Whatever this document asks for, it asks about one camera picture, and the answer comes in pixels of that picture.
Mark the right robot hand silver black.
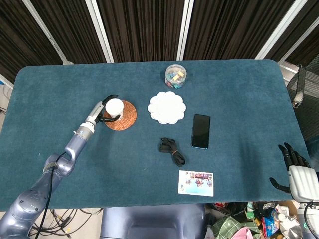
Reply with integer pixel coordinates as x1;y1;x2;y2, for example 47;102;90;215
269;142;319;203

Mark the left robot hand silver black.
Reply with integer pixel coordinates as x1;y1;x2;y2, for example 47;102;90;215
85;94;123;126

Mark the white paper cup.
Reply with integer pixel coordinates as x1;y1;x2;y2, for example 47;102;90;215
105;98;125;120

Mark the brown woven round coaster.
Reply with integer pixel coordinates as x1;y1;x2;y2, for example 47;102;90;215
103;99;138;131

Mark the silver foil bag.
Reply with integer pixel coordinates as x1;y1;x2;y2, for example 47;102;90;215
278;216;303;239

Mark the blue snack packet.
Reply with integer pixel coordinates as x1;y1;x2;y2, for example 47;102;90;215
261;216;279;235

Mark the white flower-shaped paint palette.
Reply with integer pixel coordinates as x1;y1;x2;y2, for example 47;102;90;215
147;91;187;125

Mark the pink cloth item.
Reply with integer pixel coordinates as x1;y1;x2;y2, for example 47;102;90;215
229;228;255;239

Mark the black mesh office chair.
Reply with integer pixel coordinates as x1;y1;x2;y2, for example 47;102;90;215
286;59;319;150

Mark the green checked cloth bag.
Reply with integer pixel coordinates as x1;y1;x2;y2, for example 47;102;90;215
211;216;261;239

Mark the clear jar of coloured clips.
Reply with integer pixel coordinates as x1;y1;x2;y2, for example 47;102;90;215
164;64;188;89

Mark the black smartphone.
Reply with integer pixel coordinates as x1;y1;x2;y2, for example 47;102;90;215
191;114;211;149

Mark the printed picture card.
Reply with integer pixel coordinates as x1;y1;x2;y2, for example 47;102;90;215
177;170;215;197

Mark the teal table cloth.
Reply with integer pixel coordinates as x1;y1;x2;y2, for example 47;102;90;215
0;59;312;212

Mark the blue-grey robot torso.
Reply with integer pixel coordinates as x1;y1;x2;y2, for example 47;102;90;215
101;203;207;239

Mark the white partition post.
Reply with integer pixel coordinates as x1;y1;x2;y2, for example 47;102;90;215
21;0;75;65
176;0;195;61
278;23;319;66
85;0;115;63
254;0;309;60

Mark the black bundled strap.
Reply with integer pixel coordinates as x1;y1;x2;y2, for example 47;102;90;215
157;137;186;166

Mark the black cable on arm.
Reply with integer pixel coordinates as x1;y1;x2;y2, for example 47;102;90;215
34;151;68;239

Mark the black floor cable tangle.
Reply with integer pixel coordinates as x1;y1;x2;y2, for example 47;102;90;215
27;208;104;239

